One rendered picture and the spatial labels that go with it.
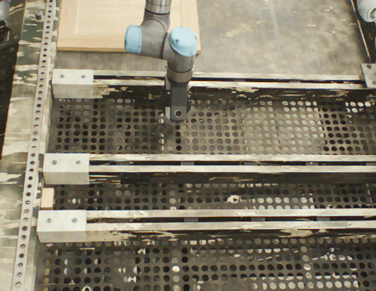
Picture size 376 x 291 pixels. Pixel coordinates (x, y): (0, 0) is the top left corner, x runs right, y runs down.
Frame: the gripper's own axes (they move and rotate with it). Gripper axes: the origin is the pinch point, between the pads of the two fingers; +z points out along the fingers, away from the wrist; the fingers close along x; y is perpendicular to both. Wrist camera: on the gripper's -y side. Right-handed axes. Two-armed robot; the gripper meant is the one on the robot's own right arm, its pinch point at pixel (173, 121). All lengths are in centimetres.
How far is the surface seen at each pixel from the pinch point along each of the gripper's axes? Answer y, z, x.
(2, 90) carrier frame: 38, 35, 63
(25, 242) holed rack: -42, -3, 40
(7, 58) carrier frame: 56, 36, 64
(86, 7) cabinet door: 50, 1, 30
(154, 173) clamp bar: -21.4, -4.0, 6.1
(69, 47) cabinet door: 30.2, 1.1, 34.6
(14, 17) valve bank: 41, -1, 54
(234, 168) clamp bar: -19.9, -5.0, -16.8
